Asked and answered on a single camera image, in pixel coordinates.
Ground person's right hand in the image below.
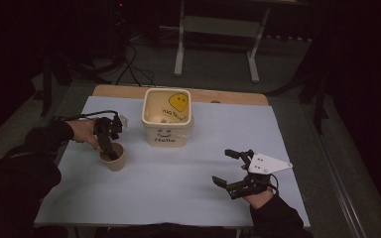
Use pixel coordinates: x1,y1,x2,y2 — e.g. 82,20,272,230
240,164,276,210

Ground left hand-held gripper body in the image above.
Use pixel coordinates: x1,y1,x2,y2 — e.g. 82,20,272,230
92,113,130,142

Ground black computer tower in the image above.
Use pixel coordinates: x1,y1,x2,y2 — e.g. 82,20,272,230
110,0,129,62

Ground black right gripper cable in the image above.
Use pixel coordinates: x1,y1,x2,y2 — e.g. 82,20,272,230
269,174,281,195

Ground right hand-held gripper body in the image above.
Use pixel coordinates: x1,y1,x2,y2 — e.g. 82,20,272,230
228,149,294,200

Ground pale blue table mat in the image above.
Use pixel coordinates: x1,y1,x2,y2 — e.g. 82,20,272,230
34,95,312,230

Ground metal floor rail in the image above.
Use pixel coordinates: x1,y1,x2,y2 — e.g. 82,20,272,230
306,98,370,238

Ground cream square bin smiley print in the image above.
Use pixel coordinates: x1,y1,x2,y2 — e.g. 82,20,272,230
140,86,194,149

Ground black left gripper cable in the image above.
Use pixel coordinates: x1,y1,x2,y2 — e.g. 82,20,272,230
54,109,121,123

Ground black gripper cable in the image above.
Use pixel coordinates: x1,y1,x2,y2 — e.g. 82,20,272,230
269,174,281,195
54,109,121,123

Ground person's left hand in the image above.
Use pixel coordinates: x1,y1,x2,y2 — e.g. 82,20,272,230
64,119,102,152

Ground dark metal stand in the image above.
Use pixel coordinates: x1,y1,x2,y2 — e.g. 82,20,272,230
267,33,331,135

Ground black floor cables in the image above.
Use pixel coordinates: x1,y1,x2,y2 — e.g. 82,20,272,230
114,42,157,88

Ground white metal table frame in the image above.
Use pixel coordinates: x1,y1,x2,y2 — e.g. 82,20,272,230
174,0,273,84

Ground brown paper cup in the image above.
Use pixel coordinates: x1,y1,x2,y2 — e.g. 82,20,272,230
98,142,127,173

